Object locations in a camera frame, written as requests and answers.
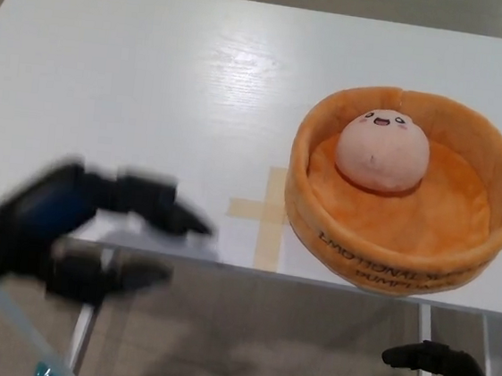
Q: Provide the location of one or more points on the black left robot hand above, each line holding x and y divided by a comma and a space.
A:
37, 215

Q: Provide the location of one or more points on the pink round plush toy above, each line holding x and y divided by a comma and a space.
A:
380, 156

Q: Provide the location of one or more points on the orange plush basket plate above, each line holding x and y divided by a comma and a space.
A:
408, 231

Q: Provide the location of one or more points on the white slanted table leg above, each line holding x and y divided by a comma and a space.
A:
82, 336

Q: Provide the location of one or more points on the short beige masking tape strip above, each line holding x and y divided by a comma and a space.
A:
248, 209

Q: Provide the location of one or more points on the long beige masking tape strip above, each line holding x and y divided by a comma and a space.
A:
269, 244

